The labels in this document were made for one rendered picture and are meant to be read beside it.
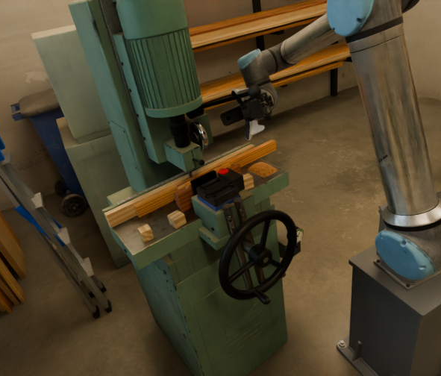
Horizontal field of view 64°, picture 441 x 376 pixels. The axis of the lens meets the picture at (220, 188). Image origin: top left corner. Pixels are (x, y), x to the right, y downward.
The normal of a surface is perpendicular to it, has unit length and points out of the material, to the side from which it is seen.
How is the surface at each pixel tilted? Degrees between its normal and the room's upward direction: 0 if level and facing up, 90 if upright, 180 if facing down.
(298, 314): 0
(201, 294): 90
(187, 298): 90
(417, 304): 0
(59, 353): 1
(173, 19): 90
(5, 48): 90
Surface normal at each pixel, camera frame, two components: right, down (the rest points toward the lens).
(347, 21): -0.90, 0.31
